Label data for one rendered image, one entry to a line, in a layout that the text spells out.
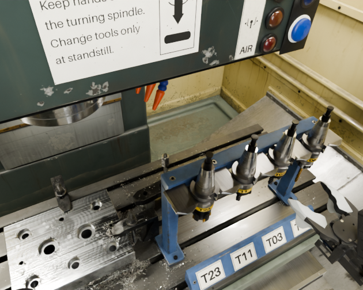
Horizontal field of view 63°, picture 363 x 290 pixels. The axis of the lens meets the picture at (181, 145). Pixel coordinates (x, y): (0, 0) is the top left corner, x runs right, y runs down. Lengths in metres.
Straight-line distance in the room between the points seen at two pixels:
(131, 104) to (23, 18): 0.97
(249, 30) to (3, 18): 0.25
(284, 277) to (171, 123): 1.05
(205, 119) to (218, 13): 1.50
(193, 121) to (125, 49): 1.51
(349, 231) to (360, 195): 0.64
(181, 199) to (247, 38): 0.37
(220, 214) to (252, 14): 0.73
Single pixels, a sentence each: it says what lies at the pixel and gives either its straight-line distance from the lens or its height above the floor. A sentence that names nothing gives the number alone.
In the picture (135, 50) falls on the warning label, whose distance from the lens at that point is 0.31.
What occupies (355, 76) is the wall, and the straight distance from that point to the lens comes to 1.29.
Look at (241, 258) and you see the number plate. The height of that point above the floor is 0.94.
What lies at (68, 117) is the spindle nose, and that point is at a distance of 0.49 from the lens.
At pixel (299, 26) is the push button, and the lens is 0.43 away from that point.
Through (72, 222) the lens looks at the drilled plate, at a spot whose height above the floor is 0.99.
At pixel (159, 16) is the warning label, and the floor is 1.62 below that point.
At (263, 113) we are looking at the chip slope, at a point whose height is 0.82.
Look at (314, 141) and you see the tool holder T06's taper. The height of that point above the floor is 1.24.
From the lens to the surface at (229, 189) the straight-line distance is 0.66.
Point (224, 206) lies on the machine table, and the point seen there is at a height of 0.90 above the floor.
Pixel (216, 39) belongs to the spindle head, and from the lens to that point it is 0.36.
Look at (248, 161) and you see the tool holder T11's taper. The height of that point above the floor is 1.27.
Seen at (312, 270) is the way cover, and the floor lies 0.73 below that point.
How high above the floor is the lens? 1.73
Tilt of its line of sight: 44 degrees down
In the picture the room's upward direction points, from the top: 3 degrees clockwise
